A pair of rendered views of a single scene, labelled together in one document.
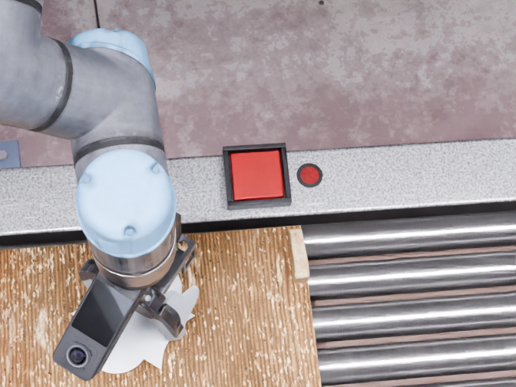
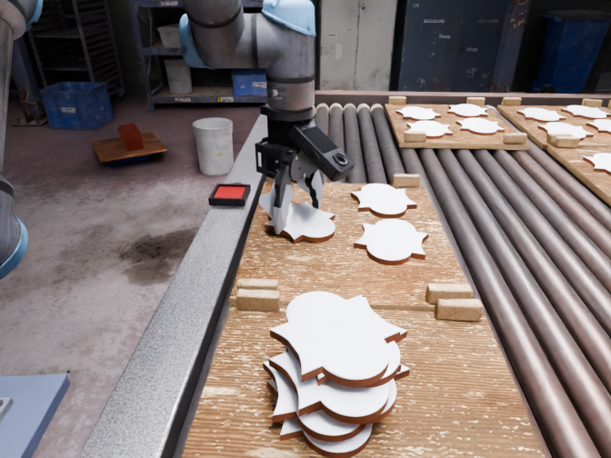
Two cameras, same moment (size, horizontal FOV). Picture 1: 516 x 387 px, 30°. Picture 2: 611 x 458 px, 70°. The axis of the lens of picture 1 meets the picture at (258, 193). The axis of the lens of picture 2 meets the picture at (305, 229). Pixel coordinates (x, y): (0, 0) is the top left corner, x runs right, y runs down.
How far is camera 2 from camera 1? 1.00 m
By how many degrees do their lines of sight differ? 55
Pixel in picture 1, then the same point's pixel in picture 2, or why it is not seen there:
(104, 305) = (315, 136)
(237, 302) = (300, 198)
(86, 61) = not seen: outside the picture
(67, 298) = (281, 247)
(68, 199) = (210, 255)
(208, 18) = not seen: hidden behind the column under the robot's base
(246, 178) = (230, 194)
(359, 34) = (100, 357)
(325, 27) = (85, 373)
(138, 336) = (315, 218)
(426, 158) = (243, 161)
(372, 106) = not seen: hidden behind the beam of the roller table
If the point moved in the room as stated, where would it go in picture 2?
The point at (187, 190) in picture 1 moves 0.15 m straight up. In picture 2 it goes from (226, 216) to (218, 144)
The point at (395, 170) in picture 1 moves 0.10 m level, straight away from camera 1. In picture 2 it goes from (245, 167) to (217, 158)
